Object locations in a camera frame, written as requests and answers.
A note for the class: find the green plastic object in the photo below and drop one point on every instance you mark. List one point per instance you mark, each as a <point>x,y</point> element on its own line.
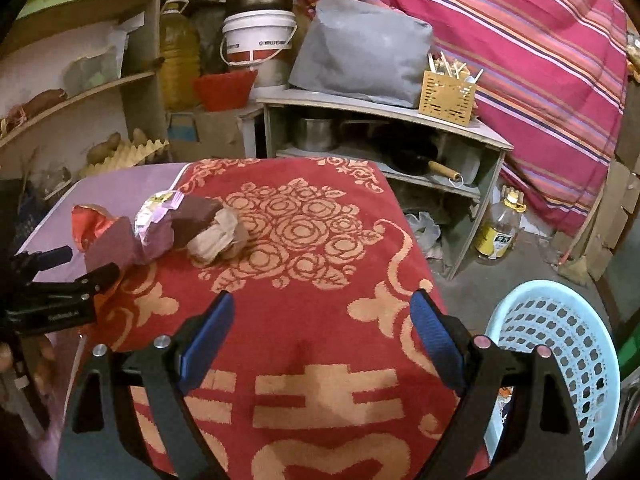
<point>630,355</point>

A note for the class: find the small metal pot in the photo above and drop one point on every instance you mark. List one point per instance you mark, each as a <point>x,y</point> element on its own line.
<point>315,135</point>

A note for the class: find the bunch of wooden utensils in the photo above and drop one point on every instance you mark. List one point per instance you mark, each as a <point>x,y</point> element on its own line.
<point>450,67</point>

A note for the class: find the person's left hand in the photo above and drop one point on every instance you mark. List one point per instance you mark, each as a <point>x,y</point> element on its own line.
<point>46,360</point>

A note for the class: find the wooden utensil holder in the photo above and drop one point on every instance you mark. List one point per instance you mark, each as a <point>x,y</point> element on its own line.
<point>445,100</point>

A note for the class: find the wooden shelf unit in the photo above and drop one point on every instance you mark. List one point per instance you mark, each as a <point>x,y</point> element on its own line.
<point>75,20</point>

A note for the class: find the yellow capped plastic bottle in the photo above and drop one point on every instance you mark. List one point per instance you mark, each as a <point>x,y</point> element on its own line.
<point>497,235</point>

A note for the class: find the grey low cabinet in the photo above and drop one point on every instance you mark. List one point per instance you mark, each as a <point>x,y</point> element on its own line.
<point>380,110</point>

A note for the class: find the red plastic bowl basket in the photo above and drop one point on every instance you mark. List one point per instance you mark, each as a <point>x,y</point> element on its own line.
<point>222,90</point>

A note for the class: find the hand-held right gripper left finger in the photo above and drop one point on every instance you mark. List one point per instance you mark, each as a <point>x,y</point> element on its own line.
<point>207,345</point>

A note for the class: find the reddish sweet potato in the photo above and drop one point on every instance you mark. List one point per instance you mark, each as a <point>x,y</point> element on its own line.
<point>45,102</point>

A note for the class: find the clear plastic container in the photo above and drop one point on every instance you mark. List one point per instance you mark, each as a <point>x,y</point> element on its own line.
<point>90,74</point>

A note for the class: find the red patterned towel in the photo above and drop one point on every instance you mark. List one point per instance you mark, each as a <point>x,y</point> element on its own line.
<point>320,310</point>

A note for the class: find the orange red wrapper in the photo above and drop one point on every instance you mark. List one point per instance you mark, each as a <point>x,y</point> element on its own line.
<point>90,220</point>

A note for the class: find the dark maroon packet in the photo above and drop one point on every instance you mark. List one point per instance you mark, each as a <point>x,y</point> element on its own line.
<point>195,215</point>

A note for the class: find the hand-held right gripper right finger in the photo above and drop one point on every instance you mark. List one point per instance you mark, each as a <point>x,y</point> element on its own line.
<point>437,345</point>

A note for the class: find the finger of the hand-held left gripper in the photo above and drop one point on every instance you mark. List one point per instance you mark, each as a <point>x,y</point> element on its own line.
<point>95,277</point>
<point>47,259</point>

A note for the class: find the grey fabric bag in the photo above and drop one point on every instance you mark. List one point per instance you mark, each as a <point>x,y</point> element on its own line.
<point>360,50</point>

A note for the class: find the small potato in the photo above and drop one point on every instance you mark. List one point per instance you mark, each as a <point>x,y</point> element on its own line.
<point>139,136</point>

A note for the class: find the purple tablecloth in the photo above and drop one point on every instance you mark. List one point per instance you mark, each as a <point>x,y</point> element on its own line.
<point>115,190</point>

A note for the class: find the silver pink snack wrapper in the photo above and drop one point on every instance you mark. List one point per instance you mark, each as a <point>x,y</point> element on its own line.
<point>155,215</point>

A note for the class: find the white plastic bucket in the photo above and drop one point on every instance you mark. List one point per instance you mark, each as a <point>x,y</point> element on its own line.
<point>255,30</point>

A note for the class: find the cardboard panels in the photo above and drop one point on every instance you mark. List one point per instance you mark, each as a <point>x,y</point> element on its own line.
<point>617,210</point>

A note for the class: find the egg carton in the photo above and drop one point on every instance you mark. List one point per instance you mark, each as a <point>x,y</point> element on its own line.
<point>137,155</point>

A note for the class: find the pink striped sheet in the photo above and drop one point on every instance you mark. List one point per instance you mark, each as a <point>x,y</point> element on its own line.
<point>500,60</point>

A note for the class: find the clear plastic bag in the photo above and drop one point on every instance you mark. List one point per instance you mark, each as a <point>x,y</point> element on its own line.
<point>422,232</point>

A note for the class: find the cardboard box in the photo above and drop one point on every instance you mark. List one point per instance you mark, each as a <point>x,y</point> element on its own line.
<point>210,132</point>

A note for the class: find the yellow oil jug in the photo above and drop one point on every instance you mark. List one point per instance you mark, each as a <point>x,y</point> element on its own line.
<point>177,60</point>

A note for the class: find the brown paper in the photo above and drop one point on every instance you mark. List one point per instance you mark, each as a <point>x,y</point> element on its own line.
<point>220,240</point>

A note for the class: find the large potato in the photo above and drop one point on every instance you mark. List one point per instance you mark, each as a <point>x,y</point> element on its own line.
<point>102,149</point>

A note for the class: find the light blue plastic basket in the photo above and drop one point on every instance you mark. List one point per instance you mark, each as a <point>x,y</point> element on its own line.
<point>565,310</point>

